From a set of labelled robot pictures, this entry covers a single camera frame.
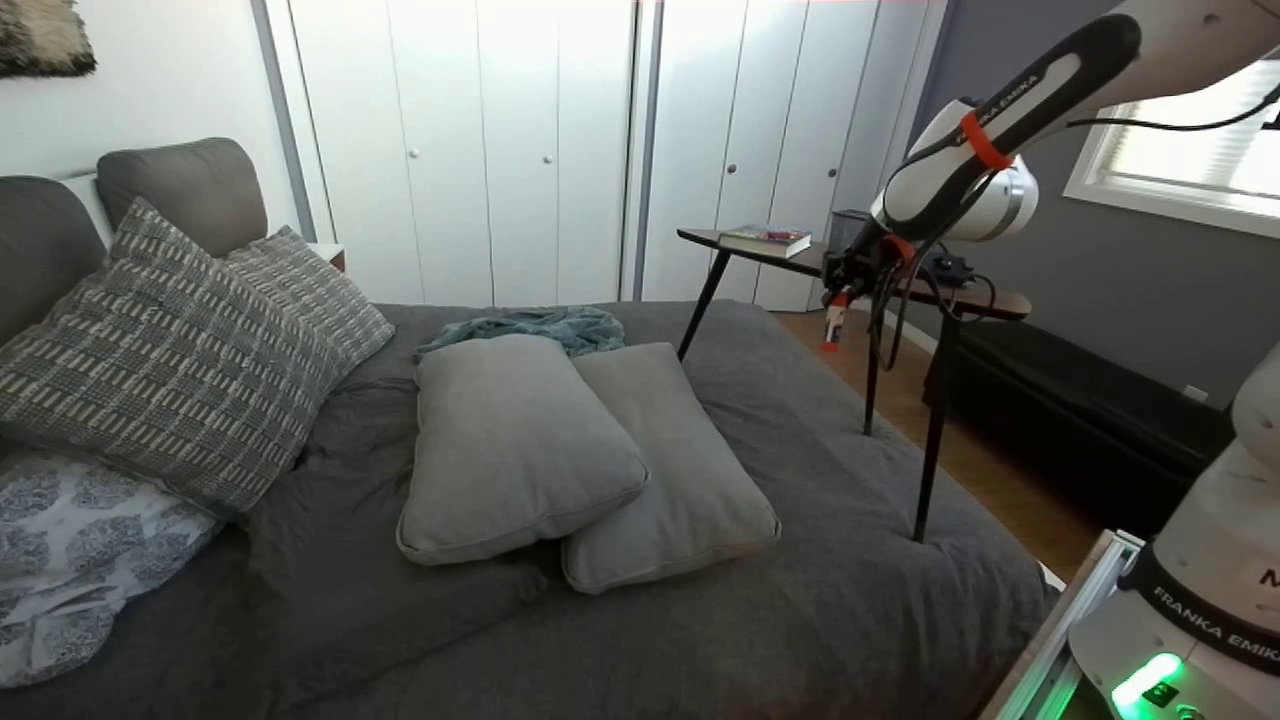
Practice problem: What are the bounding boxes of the light grey pillow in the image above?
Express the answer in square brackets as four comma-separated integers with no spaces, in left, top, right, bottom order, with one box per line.
[396,333,651,567]
[560,342,783,596]

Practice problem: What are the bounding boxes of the black bench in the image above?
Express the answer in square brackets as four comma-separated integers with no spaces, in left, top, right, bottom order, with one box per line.
[922,318,1235,536]

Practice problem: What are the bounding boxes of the large grey patterned pillow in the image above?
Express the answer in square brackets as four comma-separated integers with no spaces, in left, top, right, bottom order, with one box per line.
[0,197,343,523]

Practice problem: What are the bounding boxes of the small grey patterned pillow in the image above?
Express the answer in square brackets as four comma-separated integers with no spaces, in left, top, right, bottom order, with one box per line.
[224,225,397,389]

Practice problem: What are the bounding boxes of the book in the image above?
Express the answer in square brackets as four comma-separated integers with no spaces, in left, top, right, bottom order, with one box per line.
[717,224,814,260]

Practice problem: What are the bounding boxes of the black device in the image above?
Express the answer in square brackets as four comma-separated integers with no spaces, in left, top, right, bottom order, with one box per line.
[914,251,978,290]

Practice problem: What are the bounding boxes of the grey bed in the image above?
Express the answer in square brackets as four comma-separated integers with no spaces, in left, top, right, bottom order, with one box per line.
[0,170,1063,720]

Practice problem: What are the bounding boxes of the black cup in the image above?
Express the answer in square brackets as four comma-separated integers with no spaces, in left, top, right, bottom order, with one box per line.
[829,208,877,253]

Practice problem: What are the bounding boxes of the white closet doors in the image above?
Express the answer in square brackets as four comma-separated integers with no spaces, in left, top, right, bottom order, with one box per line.
[288,0,638,308]
[640,0,948,313]

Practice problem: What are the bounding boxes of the blue floral pillow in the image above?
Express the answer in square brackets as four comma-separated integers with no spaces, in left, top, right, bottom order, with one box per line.
[0,448,227,691]

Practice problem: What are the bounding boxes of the white glue stick red cap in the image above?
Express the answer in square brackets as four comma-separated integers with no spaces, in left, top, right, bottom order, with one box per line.
[820,291,852,354]

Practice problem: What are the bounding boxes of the furry wall hanging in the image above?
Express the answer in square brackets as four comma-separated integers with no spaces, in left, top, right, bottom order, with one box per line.
[0,0,99,79]

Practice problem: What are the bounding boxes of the window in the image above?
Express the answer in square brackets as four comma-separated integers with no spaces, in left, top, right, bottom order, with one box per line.
[1061,58,1280,242]

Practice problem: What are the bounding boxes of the teal cloth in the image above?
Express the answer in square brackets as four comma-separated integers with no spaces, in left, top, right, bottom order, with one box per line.
[413,305,627,363]

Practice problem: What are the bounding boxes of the dark grey pillow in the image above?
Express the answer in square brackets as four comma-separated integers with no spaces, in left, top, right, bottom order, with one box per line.
[0,175,113,347]
[96,137,270,260]

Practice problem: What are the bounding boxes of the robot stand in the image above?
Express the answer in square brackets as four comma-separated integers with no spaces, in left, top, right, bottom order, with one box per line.
[983,529,1144,720]

